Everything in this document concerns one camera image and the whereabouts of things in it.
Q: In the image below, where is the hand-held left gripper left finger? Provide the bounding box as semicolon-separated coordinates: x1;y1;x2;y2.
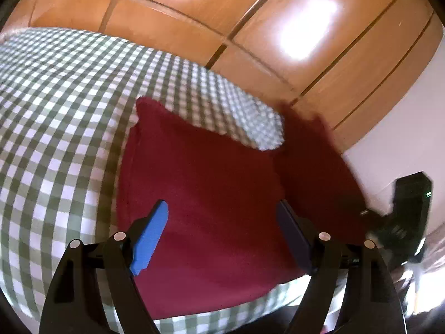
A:
39;200;169;334

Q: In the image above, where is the green white checkered bed sheet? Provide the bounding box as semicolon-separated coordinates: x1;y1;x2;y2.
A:
0;27;348;334

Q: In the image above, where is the wooden wardrobe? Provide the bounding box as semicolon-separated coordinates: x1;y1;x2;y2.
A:
0;0;445;154

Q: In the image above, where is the red garment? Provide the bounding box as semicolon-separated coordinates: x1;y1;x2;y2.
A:
116;97;369;320

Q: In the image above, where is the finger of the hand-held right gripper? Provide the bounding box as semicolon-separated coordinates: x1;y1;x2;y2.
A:
359;209;384;233

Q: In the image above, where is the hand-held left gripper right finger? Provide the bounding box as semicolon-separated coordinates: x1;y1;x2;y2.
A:
276;200;406;334

